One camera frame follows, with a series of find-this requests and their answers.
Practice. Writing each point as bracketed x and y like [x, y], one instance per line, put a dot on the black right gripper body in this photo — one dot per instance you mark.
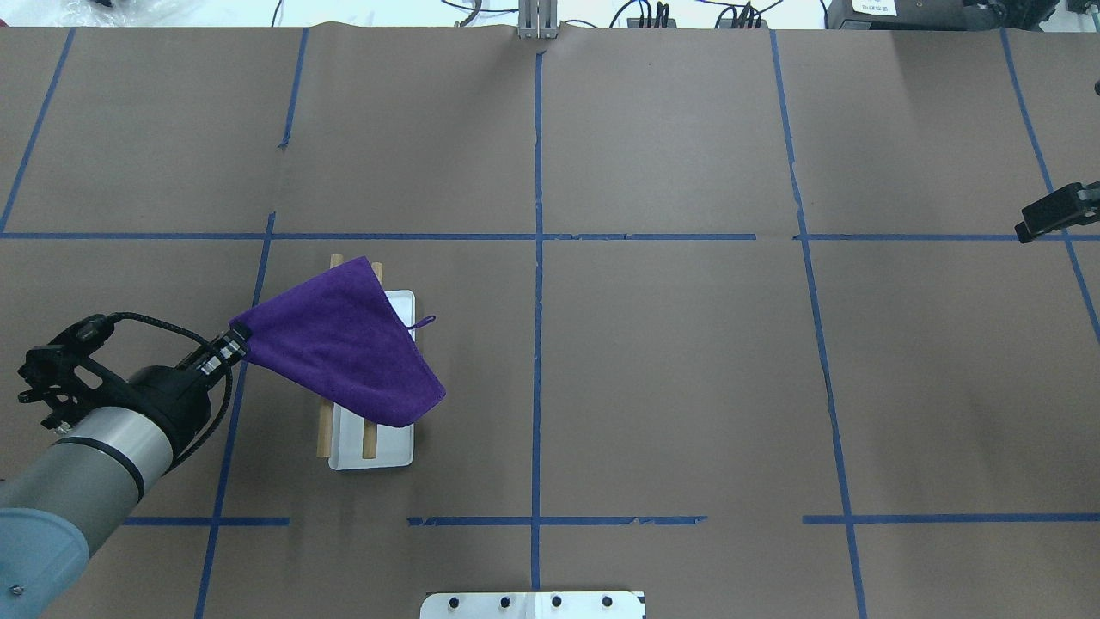
[1050, 211]

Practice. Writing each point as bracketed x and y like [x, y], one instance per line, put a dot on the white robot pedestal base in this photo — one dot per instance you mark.
[535, 604]

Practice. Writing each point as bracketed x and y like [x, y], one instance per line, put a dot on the lower wooden rack dowel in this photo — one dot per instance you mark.
[370, 433]

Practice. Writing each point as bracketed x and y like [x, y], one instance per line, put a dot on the aluminium frame post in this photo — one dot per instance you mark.
[538, 19]

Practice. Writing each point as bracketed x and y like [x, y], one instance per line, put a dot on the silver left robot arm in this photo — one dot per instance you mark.
[117, 437]

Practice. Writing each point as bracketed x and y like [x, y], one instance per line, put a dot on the black computer box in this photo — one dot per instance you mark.
[950, 16]

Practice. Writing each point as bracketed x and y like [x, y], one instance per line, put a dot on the white rack base tray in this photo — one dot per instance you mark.
[395, 445]

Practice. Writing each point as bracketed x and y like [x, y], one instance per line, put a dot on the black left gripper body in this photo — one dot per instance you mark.
[163, 391]

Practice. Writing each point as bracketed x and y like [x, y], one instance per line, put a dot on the purple microfibre towel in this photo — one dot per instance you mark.
[338, 336]

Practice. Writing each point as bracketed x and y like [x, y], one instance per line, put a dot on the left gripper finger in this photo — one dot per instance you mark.
[225, 352]

